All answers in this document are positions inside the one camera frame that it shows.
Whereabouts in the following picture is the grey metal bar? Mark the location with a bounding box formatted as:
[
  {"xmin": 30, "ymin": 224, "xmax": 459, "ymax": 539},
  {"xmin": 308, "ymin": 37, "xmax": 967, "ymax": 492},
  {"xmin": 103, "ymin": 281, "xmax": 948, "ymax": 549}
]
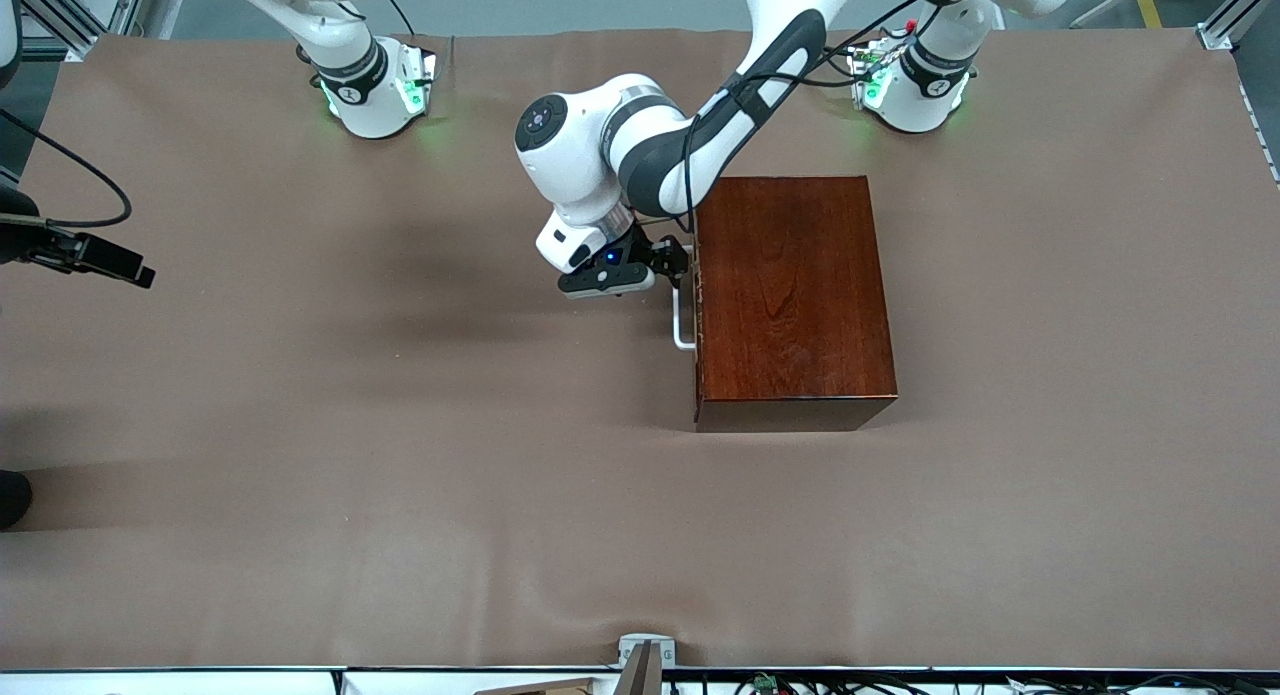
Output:
[{"xmin": 1068, "ymin": 0, "xmax": 1171, "ymax": 31}]

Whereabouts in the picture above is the light wooden board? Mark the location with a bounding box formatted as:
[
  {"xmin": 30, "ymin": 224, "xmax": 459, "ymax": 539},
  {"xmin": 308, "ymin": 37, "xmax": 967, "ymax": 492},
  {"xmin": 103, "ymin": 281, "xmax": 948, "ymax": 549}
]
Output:
[{"xmin": 472, "ymin": 677, "xmax": 597, "ymax": 695}]

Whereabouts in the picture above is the black round object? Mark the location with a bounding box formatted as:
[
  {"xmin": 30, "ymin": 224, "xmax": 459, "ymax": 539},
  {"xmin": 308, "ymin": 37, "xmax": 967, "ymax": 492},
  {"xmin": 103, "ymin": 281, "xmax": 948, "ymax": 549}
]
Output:
[{"xmin": 0, "ymin": 469, "xmax": 34, "ymax": 532}]

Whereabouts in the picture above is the white perforated side rail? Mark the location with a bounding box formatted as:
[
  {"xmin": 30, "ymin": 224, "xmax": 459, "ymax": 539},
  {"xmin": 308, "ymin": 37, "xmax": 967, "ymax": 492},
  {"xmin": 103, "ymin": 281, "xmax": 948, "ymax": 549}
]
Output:
[{"xmin": 1236, "ymin": 75, "xmax": 1280, "ymax": 188}]

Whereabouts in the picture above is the brown table cloth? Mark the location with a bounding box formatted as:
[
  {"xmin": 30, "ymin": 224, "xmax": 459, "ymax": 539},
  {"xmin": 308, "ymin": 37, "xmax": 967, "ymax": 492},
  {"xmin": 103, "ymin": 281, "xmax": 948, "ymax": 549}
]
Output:
[{"xmin": 0, "ymin": 28, "xmax": 1280, "ymax": 672}]

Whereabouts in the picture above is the wooden drawer with white handle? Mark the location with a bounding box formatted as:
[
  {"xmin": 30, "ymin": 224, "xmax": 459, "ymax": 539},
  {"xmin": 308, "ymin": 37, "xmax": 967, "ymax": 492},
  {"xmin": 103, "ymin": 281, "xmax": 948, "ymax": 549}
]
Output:
[{"xmin": 671, "ymin": 275, "xmax": 702, "ymax": 353}]

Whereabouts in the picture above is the dark brown wooden cabinet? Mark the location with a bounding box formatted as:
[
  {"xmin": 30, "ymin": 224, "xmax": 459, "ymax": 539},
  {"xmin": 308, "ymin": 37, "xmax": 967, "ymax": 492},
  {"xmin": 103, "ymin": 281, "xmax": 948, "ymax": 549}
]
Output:
[{"xmin": 693, "ymin": 175, "xmax": 899, "ymax": 434}]

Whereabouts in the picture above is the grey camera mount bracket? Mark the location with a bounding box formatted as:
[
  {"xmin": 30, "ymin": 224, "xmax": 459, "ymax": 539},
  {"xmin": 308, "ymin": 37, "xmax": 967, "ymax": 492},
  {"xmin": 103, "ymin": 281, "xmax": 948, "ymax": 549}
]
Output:
[{"xmin": 617, "ymin": 632, "xmax": 677, "ymax": 695}]

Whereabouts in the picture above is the aluminium profile post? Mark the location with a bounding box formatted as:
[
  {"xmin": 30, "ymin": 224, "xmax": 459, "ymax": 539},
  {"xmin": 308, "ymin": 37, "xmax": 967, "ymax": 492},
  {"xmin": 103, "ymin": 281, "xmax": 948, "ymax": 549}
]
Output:
[{"xmin": 1195, "ymin": 0, "xmax": 1280, "ymax": 52}]

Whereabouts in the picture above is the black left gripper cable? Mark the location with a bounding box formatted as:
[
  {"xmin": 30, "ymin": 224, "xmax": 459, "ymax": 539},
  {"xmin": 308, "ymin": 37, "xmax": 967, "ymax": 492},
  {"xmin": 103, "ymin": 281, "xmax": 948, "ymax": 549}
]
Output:
[{"xmin": 680, "ymin": 0, "xmax": 946, "ymax": 234}]

